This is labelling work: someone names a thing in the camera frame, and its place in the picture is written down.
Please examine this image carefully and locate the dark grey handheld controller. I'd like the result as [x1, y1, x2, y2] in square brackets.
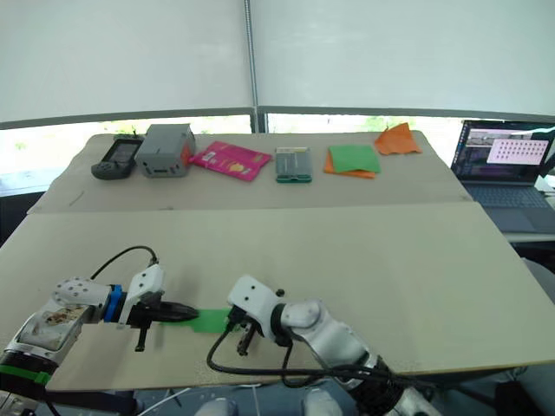
[90, 133, 145, 181]

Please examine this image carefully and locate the grey rounded shape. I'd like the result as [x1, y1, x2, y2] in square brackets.
[194, 398, 238, 416]
[303, 388, 343, 416]

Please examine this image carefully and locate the pink snack packet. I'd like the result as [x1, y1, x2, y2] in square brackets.
[190, 140, 272, 184]

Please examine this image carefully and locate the open grey laptop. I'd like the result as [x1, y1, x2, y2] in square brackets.
[449, 120, 555, 233]

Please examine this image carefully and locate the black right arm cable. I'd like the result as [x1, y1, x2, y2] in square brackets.
[206, 318, 434, 391]

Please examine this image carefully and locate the grey window frame post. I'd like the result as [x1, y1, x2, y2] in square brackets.
[242, 0, 270, 134]

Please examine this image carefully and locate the white roller blind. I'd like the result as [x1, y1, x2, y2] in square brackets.
[0, 0, 255, 125]
[251, 0, 555, 118]

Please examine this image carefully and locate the grey plastic box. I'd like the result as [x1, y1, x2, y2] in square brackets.
[134, 123, 195, 179]

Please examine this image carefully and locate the crumpled orange folded paper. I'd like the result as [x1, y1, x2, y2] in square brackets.
[374, 122, 422, 156]

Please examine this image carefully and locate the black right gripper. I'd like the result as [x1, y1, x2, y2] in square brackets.
[224, 307, 264, 356]

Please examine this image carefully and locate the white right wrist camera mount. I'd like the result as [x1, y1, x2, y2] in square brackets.
[227, 274, 281, 337]

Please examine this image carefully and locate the flat orange paper sheet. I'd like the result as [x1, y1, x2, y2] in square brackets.
[323, 151, 376, 180]

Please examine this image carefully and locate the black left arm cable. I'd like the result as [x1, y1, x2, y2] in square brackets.
[89, 245, 160, 281]

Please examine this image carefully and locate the white cable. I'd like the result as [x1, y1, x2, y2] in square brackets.
[149, 387, 192, 411]

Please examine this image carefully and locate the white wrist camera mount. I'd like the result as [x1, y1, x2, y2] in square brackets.
[115, 264, 167, 327]
[227, 274, 281, 337]

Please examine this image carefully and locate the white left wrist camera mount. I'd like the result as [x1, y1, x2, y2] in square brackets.
[115, 264, 167, 327]

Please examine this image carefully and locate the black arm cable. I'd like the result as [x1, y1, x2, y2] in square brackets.
[206, 318, 434, 391]
[89, 245, 160, 281]

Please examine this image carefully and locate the beige cardboard sheet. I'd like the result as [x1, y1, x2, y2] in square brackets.
[0, 202, 555, 391]
[26, 129, 476, 215]

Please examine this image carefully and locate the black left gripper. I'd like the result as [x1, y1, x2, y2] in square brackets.
[127, 301, 199, 353]

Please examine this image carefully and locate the green-edged flat case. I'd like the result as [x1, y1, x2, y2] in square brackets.
[274, 146, 314, 185]

